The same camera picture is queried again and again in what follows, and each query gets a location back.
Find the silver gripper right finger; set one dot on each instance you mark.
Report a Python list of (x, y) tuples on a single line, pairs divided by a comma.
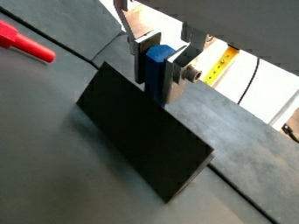
[(180, 63)]

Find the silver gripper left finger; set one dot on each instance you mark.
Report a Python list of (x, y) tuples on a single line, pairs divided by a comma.
[(137, 20)]

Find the blue peg object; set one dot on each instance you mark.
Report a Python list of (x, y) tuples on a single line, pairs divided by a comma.
[(156, 56)]

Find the black angled fixture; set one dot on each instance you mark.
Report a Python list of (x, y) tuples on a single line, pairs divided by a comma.
[(163, 150)]

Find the red peg object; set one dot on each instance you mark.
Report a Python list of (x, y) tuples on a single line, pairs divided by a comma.
[(11, 38)]

